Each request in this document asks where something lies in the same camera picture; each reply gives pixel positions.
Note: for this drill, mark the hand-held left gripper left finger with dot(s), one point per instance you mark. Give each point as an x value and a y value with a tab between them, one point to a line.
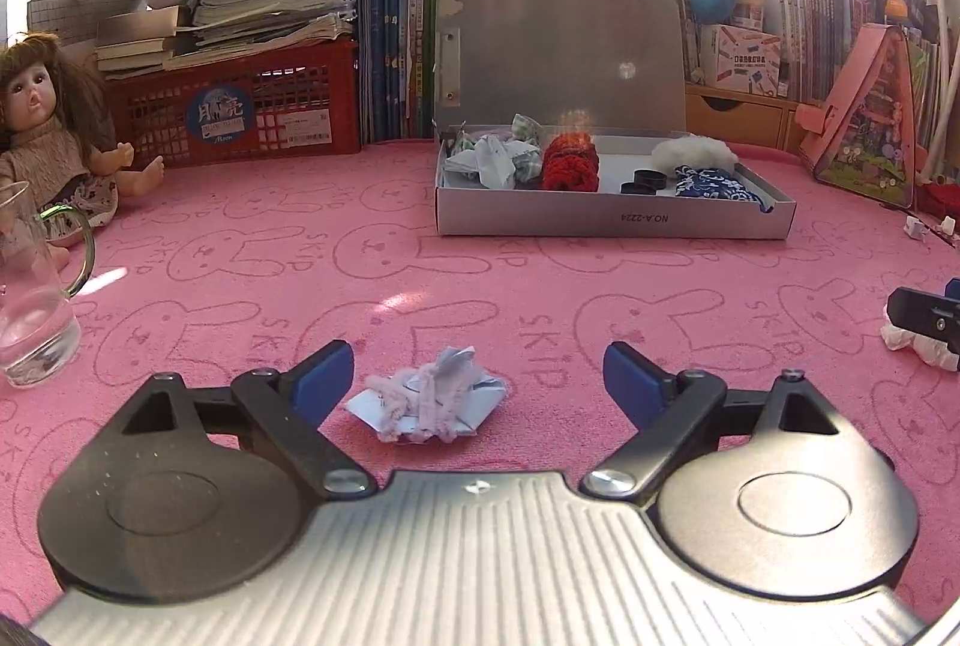
324	377

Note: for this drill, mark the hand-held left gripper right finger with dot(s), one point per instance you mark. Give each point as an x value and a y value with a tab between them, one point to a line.
634	379

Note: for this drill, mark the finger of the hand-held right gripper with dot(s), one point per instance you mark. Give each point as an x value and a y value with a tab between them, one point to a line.
930	316

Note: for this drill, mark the white tissue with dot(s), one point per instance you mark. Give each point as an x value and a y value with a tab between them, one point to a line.
904	337

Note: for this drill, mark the white paper scrap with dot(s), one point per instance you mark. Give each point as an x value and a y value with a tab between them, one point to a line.
484	400

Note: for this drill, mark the white cardboard box with lid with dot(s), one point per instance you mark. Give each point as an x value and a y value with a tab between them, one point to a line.
562	45

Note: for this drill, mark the small white clip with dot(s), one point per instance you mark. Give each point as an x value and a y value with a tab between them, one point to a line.
915	228
946	228

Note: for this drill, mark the red knitted item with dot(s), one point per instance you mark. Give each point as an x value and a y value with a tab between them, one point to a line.
943	196

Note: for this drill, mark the pink rabbit-print cloth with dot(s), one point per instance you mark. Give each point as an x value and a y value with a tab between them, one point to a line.
262	256

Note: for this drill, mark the pink toy house case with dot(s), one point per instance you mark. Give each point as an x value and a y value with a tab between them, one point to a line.
870	128

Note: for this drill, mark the blue patterned cloth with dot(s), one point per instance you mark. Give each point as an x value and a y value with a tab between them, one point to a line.
712	188

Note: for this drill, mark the red crocheted piece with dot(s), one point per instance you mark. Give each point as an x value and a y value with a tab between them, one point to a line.
570	166

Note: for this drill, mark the white plastic tube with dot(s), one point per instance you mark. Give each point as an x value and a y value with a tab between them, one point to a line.
945	91

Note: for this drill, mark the large red plastic basket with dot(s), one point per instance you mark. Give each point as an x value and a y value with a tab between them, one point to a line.
300	113

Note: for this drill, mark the wooden drawer organizer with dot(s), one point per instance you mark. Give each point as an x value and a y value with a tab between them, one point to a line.
742	117

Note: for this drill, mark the clear glass mug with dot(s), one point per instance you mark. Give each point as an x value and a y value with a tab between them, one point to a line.
37	338

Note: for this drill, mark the row of upright colourful books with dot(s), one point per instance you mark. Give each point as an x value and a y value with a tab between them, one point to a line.
814	23

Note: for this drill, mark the white printed carton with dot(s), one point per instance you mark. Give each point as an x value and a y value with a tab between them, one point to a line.
742	60

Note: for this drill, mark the row of blue books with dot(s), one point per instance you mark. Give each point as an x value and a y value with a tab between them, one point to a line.
394	30

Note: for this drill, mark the brown-haired doll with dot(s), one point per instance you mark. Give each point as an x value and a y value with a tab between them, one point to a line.
37	91

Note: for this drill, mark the grey grid board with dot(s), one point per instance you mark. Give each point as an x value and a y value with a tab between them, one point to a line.
60	12

